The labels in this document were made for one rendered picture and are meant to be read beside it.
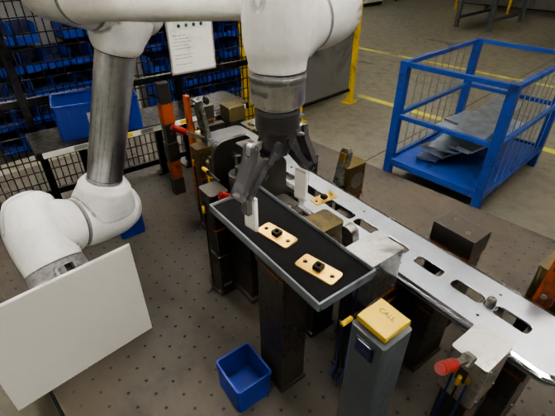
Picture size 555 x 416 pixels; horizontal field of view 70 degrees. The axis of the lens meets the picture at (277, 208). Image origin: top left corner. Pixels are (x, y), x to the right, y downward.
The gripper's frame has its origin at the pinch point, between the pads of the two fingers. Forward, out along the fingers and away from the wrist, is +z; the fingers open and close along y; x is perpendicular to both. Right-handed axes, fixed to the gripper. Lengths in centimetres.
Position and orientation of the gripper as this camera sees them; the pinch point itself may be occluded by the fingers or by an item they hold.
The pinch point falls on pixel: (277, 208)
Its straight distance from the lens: 75.7
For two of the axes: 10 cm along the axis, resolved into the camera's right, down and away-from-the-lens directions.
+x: 7.2, 3.9, -5.7
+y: -6.9, 4.1, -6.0
